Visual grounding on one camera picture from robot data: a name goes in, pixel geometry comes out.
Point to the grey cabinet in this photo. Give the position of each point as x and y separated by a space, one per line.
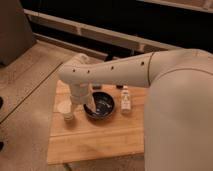
16 35

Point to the white cup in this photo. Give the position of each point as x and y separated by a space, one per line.
66 109

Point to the wooden table board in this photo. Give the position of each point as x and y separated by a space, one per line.
86 139

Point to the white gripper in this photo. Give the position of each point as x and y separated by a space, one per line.
81 94

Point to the white railing shelf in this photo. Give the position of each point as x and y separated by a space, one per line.
99 34

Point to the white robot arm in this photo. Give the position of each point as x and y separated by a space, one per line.
178 111

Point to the small white bottle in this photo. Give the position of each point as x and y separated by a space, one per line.
125 100

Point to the dark ceramic bowl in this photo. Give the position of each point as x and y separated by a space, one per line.
104 104

